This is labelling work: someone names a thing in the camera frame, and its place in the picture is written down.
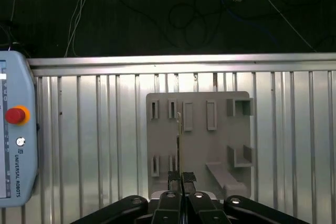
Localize blue floor cable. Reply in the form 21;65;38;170
217;0;279;44

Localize grey parts rack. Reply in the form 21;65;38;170
145;91;257;201

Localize black coiled cable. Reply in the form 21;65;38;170
112;0;224;49

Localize pale blue teach pendant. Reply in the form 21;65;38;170
0;50;40;208

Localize thin white cable pair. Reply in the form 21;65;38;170
64;0;92;58

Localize white power strip cable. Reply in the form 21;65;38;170
251;0;319;53

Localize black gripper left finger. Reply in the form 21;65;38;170
69;170;184;224

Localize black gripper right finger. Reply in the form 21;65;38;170
183;171;311;224

